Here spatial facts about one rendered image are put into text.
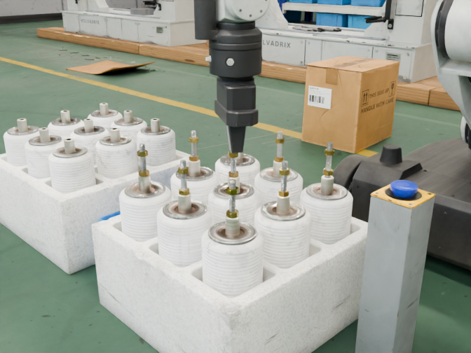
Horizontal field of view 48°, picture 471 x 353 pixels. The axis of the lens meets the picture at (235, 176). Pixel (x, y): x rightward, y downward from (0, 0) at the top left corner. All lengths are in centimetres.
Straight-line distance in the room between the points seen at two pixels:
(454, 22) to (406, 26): 190
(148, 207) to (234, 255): 23
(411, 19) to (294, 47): 73
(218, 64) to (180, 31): 335
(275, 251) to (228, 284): 11
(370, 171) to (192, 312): 60
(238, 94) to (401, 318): 44
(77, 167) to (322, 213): 55
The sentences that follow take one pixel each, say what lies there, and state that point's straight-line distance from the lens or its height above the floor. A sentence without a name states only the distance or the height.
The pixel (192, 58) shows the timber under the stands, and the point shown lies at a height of 4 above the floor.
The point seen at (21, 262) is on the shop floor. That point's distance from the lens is 133.
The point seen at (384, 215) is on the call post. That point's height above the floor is 29.
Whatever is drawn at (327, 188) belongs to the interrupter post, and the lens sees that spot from 97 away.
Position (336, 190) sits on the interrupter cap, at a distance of 99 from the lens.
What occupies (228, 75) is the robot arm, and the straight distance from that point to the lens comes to 87.
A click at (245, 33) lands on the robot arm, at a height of 54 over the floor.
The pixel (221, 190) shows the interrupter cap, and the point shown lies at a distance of 97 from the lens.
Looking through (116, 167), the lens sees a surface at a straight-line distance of 126.
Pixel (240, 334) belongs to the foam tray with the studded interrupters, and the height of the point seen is 14.
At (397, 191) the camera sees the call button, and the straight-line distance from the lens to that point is 82.
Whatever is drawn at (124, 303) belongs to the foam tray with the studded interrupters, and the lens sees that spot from 103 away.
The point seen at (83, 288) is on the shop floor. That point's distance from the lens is 119.
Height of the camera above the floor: 63
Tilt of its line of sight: 21 degrees down
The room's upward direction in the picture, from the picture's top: straight up
